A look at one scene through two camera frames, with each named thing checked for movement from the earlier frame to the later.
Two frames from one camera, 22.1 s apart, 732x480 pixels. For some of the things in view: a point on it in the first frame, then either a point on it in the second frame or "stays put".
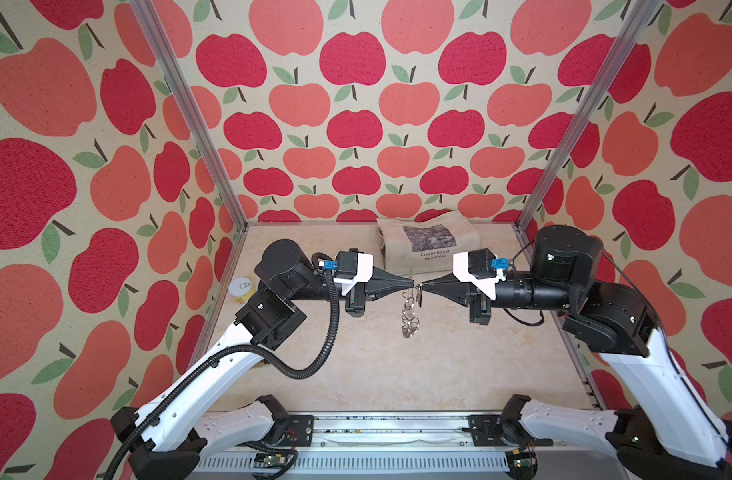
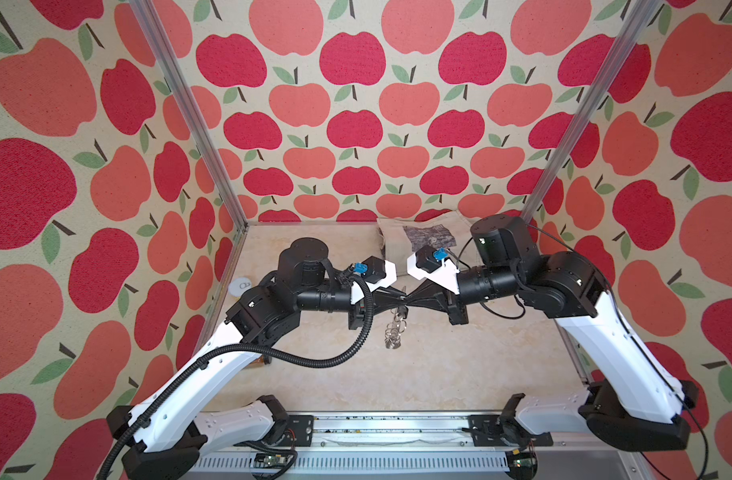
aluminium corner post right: (634, 22) stays put
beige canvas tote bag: (426, 246) stays put
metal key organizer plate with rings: (410, 321) -> (393, 330)
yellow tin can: (241, 288) stays put
